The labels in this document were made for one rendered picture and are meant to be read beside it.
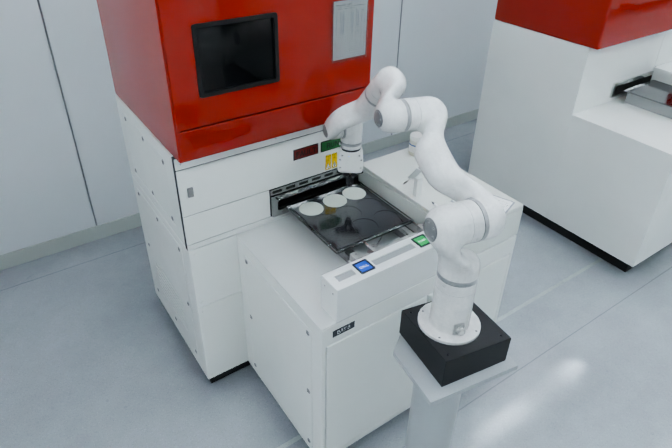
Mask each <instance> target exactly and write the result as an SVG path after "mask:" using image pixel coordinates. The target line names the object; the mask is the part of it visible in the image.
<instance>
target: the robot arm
mask: <svg viewBox="0 0 672 448"><path fill-rule="evenodd" d="M406 85H407V82H406V78H405V76H404V75H403V73H402V72H401V71H400V70H399V69H397V68H396V67H393V66H388V67H385V68H383V69H381V70H380V71H379V72H378V73H377V74H376V76H375V77H374V78H373V79H372V81H371V82H370V83H369V85H368V86H367V87H366V89H365V90H364V91H363V93H362V94H361V95H360V97H359V98H358V99H357V100H355V101H353V102H350V103H348V104H346V105H343V106H341V107H340V108H338V109H336V110H335V111H334V112H333V113H331V115H330V116H329V117H328V118H327V120H326V121H325V123H324V125H323V134H324V136H325V137H326V138H327V139H330V140H335V139H340V141H341V142H339V145H341V146H340V149H339V153H338V164H337V173H340V174H343V175H344V176H345V177H346V184H348V187H349V184H350V187H352V184H353V179H354V177H355V176H356V175H358V174H362V173H363V150H362V129H363V122H366V121H369V120H371V119H373V118H374V122H375V124H376V126H377V127H378V128H379V129H380V130H382V131H384V132H387V133H399V132H406V131H414V130H417V131H419V132H421V133H422V137H421V138H420V140H419V141H418V143H417V144H416V147H415V151H414V156H415V160H416V162H417V164H418V166H419V168H420V170H421V172H422V174H423V175H424V177H425V179H426V180H427V182H428V183H429V184H430V185H431V186H432V187H433V188H434V189H435V190H437V191H438V192H440V193H442V194H444V195H446V196H448V197H449V198H451V199H453V200H454V201H455V202H452V203H447V204H443V205H440V206H437V207H435V208H433V209H431V210H430V211H429V212H428V214H427V215H426V217H425V220H424V223H423V231H424V234H425V236H426V238H427V239H428V241H429V242H430V243H431V245H432V246H433V247H434V249H435V250H436V251H437V254H438V265H437V272H436V278H435V285H434V291H433V298H432V302H430V303H428V304H426V305H424V306H423V307H422V308H421V309H420V311H419V313H418V325H419V327H420V329H421V330H422V331H423V332H424V333H425V334H426V335H427V336H428V337H429V338H431V339H433V340H435V341H437V342H439V343H443V344H446V345H464V344H468V343H470V342H472V341H474V340H475V339H476V338H477V337H478V335H479V333H480V329H481V324H480V321H479V318H478V317H477V315H476V314H475V313H474V312H473V311H472V308H473V303H474V298H475V294H476V289H477V284H478V279H479V274H480V259H479V257H478V255H477V254H476V253H475V252H474V251H472V250H470V249H467V248H464V247H463V246H464V245H467V244H471V243H476V242H480V241H484V240H488V239H492V238H494V237H496V236H498V235H499V234H500V233H501V232H502V231H503V230H504V228H505V225H506V214H505V211H504V208H503V207H502V205H501V203H500V202H499V201H498V200H497V199H496V198H495V197H494V196H493V195H492V194H491V193H490V192H489V191H488V190H486V189H485V188H484V187H483V186H481V185H480V184H479V183H477V182H476V181H474V180H473V179H472V178H470V177H469V176H468V175H467V174H465V173H464V172H463V171H462V170H461V169H460V167H459V166H458V165H457V163H456V162H455V160H454V158H453V156H452V154H451V152H450V150H449V149H448V147H447V145H446V142H445V139H444V129H445V126H446V123H447V119H448V113H447V109H446V107H445V105H444V104H443V102H442V101H440V100H439V99H437V98H435V97H431V96H425V97H413V98H404V99H400V97H401V96H402V95H403V93H404V91H405V89H406ZM348 173H351V175H349V174H348Z"/></svg>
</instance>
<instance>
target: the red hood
mask: <svg viewBox="0 0 672 448"><path fill-rule="evenodd" d="M96 1H97V6H98V11H99V15H100V20H101V25H102V30H103V35H104V40H105V45H106V49H107V54H108V59H109V64H110V69H111V74H112V79H113V84H114V88H115V93H116V94H117V96H118V97H119V98H120V99H121V100H122V101H123V102H124V103H125V104H126V105H127V106H128V108H129V109H130V110H131V111H132V112H133V113H134V114H135V115H136V116H137V117H138V118H139V120H140V121H141V122H142V123H143V124H144V125H145V126H146V127H147V128H148V129H149V130H150V132H151V133H152V134H153V135H154V136H155V137H156V138H157V139H158V140H159V141H160V142H161V144H162V145H163V146H164V147H165V148H166V149H167V150H168V151H169V152H170V153H171V154H172V156H173V157H174V158H175V159H176V160H177V161H178V162H179V163H184V162H188V161H191V160H195V159H199V158H202V157H206V156H210V155H213V154H217V153H221V152H224V151H228V150H232V149H235V148H239V147H243V146H246V145H250V144H254V143H257V142H261V141H265V140H268V139H272V138H276V137H279V136H283V135H287V134H290V133H294V132H298V131H301V130H305V129H309V128H312V127H316V126H320V125H323V124H324V123H325V121H326V120H327V118H328V117H329V116H330V115H331V113H333V112H334V111H335V110H336V109H338V108H340V107H341V106H343V105H346V104H348V103H350V102H353V101H355V100H357V99H358V98H359V97H360V95H361V94H362V93H363V91H364V90H365V89H366V87H367V86H368V85H369V83H370V71H371V53H372V34H373V15H374V0H96Z"/></svg>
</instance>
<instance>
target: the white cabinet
mask: <svg viewBox="0 0 672 448"><path fill-rule="evenodd" d="M516 236H517V235H513V236H511V237H509V238H507V239H505V240H503V241H501V242H499V243H497V244H495V245H493V246H491V247H489V248H487V249H485V250H483V251H481V252H479V253H477V255H478V257H479V259H480V274H479V279H478V284H477V289H476V294H475V298H474V303H475V304H476V305H477V306H478V307H479V308H480V309H481V310H483V311H484V312H485V313H486V314H487V315H488V316H489V317H490V318H491V319H492V320H493V321H494V322H495V323H496V320H497V316H498V312H499V307H500V303H501V299H502V295H503V291H504V286H505V282H506V278H507V274H508V270H509V266H510V261H511V257H512V253H513V249H514V245H515V240H516ZM237 247H238V257H239V268H240V278H241V289H242V299H243V309H244V320H245V330H246V341H247V351H248V361H249V362H250V364H251V365H252V367H253V368H254V370H255V371H256V372H257V374H258V375H259V377H260V378H261V380H262V381H263V382H264V384H265V385H266V387H267V388H268V390H269V391H270V392H271V394H272V395H273V397H274V398H275V399H276V401H277V402H278V404H279V405H280V407H281V408H282V409H283V411H284V412H285V414H286V415H287V417H288V418H289V419H290V421H291V422H292V424H293V425H294V427H295V428H296V429H297V431H298V432H299V434H300V435H301V437H302V438H303V439H304V441H305V442H306V444H307V445H308V446H309V448H346V447H348V446H350V445H351V444H353V443H354V442H356V441H357V440H359V439H361V438H362V437H364V436H365V435H367V434H369V433H370V432H372V431H373V430H375V429H377V428H378V427H380V426H381V425H383V424H384V423H386V422H388V421H389V420H391V419H392V418H394V417H396V416H397V415H399V414H400V413H402V412H403V411H405V410H407V409H408V408H410V405H411V398H412V391H413V382H412V381H411V380H410V378H409V377H408V375H407V374H406V373H405V371H404V370H403V369H402V367H401V366H400V364H399V363H398V362H397V360H396V359H395V358H394V356H393V351H394V348H395V346H396V343H397V341H398V338H399V336H400V333H399V330H400V321H401V312H402V310H404V309H408V308H411V307H414V306H417V305H421V304H424V303H427V302H430V301H432V298H433V291H434V285H435V278H436V275H435V276H433V277H431V278H429V279H427V280H425V281H423V282H421V283H419V284H417V285H415V286H413V287H411V288H409V289H406V290H404V291H402V292H400V293H398V294H396V295H394V296H392V297H390V298H388V299H386V300H384V301H382V302H380V303H378V304H376V305H374V306H372V307H370V308H368V309H366V310H364V311H362V312H360V313H358V314H356V315H354V316H352V317H349V318H347V319H345V320H343V321H341V322H339V323H337V324H335V325H333V326H331V327H329V328H327V329H325V330H323V331H321V330H320V329H319V328H318V327H317V326H316V325H315V324H314V323H313V321H312V320H311V319H310V318H309V317H308V316H307V315H306V314H305V312H304V311H303V310H302V309H301V308H300V307H299V306H298V305H297V303H296V302H295V301H294V300H293V299H292V298H291V297H290V296H289V294H288V293H287V292H286V291H285V290H284V289H283V288H282V287H281V286H280V284H279V283H278V282H277V281H276V280H275V279H274V278H273V277H272V275H271V274H270V273H269V272H268V271H267V270H266V269H265V268H264V266H263V265H262V264H261V263H260V262H259V261H258V260H257V259H256V257H255V256H254V255H253V254H252V253H251V252H250V251H249V250H248V248H247V247H246V246H245V245H244V244H243V243H242V242H241V241H240V240H239V238H238V237H237Z"/></svg>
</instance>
